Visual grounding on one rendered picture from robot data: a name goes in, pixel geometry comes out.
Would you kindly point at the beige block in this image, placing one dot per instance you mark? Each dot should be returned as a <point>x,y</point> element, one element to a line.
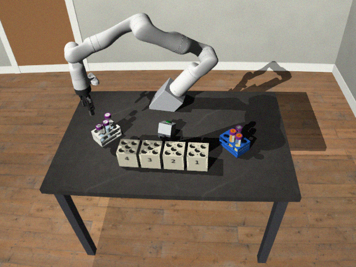
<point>197,156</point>
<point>151,154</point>
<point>174,155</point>
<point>128,153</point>

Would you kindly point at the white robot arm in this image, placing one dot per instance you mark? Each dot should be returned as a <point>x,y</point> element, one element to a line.
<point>143,29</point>

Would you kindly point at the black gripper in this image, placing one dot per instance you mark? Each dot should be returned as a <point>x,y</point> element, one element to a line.
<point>86,99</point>

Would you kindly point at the white tube rack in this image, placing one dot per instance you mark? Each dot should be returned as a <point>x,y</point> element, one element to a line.
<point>115,132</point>

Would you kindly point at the blue tube rack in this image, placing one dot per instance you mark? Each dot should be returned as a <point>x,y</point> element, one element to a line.
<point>224,141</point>

